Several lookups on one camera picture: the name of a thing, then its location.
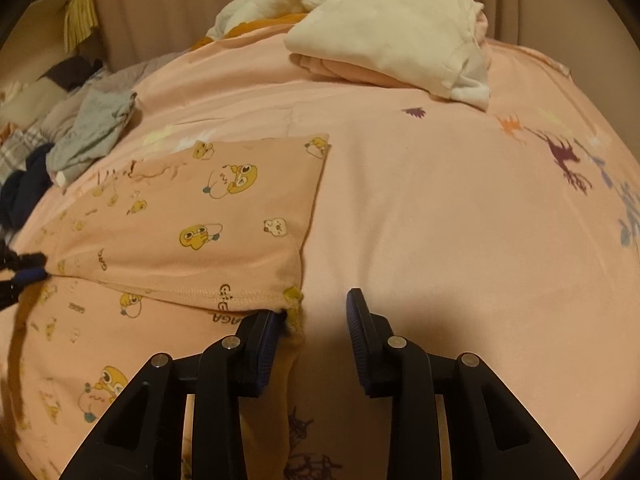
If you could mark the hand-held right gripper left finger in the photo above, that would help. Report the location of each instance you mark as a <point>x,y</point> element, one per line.
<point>268,347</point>

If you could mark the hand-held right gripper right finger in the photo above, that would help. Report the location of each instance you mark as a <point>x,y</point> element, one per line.
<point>357,340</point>

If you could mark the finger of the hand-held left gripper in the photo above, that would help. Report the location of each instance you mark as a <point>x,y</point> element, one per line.
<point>27,276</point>
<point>22,260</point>

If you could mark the pink cartoon print garment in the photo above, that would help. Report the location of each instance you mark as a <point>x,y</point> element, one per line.
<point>200,210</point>

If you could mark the navy cloth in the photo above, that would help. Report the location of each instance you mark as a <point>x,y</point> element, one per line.
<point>25,190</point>

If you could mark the plaid cloth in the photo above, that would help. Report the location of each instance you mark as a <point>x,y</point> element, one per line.
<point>20,145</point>

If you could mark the pink floral bedsheet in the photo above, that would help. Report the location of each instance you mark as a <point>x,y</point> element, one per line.
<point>425,210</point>

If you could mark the grey cloth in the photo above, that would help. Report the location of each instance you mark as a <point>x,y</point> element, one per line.
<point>95,125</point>

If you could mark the dark brown cloth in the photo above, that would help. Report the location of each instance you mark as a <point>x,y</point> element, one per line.
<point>70,72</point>

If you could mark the pink folded garment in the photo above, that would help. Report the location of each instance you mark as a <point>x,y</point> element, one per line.
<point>350,72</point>

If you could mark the beige curtain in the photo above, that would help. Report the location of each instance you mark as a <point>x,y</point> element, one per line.
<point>165,0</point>

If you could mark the white fluffy pillow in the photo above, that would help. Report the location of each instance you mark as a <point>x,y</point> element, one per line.
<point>390,25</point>

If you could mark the orange cloth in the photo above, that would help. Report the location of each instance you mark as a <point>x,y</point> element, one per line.
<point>260,28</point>

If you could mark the white crumpled cloth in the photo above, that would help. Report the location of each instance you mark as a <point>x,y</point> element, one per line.
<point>260,5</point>

